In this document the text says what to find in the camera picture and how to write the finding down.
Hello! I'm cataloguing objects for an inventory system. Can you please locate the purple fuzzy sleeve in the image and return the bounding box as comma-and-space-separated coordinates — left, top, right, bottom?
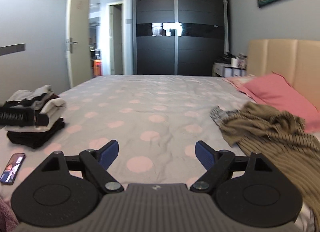
0, 198, 18, 232

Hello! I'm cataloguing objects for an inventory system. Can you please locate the pink pillow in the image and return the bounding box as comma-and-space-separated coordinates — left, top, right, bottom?
223, 73, 319, 133

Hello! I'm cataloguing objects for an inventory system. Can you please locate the white bedside table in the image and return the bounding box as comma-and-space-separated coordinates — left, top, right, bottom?
213, 53, 247, 78

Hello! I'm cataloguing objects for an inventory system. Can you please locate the dark sliding wardrobe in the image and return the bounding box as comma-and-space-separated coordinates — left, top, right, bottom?
133, 0, 229, 76

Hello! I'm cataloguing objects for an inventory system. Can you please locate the cream room door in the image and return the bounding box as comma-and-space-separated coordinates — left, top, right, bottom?
66, 0, 92, 88

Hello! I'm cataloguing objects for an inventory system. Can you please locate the grey striped garment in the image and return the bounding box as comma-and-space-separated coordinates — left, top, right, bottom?
210, 106, 239, 126

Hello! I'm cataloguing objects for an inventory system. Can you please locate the grey wall plate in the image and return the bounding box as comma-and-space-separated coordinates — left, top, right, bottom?
0, 43, 25, 56

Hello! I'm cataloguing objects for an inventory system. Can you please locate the beige padded headboard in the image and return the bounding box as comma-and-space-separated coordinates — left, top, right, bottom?
247, 39, 319, 109

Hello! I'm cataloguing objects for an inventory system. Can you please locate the white folded garment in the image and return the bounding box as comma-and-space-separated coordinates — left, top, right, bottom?
5, 98, 67, 132

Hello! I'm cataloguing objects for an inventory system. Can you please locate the beige striped garment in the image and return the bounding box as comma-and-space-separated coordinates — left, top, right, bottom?
219, 102, 320, 231

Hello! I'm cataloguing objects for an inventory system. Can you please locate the grey polka dot bedsheet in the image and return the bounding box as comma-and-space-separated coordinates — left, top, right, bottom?
1, 75, 249, 202

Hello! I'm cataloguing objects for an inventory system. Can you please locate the smartphone with lit screen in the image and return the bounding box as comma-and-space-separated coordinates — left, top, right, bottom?
1, 153, 26, 185

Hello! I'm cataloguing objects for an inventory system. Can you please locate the black garment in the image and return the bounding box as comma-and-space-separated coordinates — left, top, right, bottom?
7, 118, 65, 149

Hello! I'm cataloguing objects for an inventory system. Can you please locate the grey folded garment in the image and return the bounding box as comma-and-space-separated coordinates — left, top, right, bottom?
3, 85, 59, 111

